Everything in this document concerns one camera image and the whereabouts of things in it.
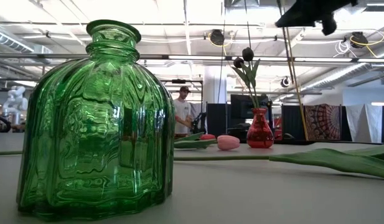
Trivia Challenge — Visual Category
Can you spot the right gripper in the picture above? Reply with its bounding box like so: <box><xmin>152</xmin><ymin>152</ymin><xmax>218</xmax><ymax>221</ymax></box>
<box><xmin>274</xmin><ymin>0</ymin><xmax>359</xmax><ymax>36</ymax></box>

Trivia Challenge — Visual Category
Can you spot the red glass vase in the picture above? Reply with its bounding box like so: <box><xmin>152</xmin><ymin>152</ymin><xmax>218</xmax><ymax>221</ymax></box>
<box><xmin>246</xmin><ymin>108</ymin><xmax>275</xmax><ymax>149</ymax></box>

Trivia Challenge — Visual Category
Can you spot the green glass vase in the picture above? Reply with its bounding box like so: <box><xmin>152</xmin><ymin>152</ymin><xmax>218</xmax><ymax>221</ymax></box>
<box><xmin>16</xmin><ymin>19</ymin><xmax>177</xmax><ymax>222</ymax></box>

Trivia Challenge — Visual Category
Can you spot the black monitor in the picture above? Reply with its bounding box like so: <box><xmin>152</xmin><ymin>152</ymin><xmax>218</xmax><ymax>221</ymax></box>
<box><xmin>230</xmin><ymin>94</ymin><xmax>270</xmax><ymax>119</ymax></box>

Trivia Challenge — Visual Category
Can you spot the patterned tapestry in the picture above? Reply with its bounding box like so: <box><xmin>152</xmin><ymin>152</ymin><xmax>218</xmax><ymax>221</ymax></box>
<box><xmin>304</xmin><ymin>104</ymin><xmax>342</xmax><ymax>141</ymax></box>

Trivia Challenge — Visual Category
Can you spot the white hanging cloth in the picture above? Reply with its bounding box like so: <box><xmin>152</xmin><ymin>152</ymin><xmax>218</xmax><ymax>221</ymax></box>
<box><xmin>345</xmin><ymin>104</ymin><xmax>384</xmax><ymax>144</ymax></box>

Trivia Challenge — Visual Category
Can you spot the black partition panel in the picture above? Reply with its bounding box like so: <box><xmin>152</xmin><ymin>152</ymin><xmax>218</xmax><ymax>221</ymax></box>
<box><xmin>206</xmin><ymin>103</ymin><xmax>227</xmax><ymax>138</ymax></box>

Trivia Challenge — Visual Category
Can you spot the person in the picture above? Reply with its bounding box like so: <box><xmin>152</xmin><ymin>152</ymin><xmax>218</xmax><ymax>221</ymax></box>
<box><xmin>172</xmin><ymin>86</ymin><xmax>192</xmax><ymax>136</ymax></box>

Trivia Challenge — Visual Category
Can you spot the long horizontal metal bar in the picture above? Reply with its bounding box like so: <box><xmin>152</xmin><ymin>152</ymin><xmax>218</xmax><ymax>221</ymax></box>
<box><xmin>0</xmin><ymin>53</ymin><xmax>384</xmax><ymax>63</ymax></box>

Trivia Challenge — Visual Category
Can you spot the black ceiling cable reel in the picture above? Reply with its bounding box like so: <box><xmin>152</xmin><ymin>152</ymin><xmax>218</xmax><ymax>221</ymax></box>
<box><xmin>209</xmin><ymin>29</ymin><xmax>225</xmax><ymax>47</ymax></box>
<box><xmin>349</xmin><ymin>30</ymin><xmax>370</xmax><ymax>49</ymax></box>

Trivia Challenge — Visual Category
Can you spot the yellow cable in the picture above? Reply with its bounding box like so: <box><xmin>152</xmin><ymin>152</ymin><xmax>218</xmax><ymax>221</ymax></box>
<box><xmin>284</xmin><ymin>27</ymin><xmax>309</xmax><ymax>141</ymax></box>

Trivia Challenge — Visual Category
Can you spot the hanging black cable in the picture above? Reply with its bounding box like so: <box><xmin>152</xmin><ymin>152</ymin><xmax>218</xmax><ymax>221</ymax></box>
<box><xmin>220</xmin><ymin>0</ymin><xmax>227</xmax><ymax>104</ymax></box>

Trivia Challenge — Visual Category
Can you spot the silver ventilation duct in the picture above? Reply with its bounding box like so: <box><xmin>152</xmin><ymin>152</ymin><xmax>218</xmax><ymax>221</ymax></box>
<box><xmin>0</xmin><ymin>24</ymin><xmax>54</xmax><ymax>55</ymax></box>

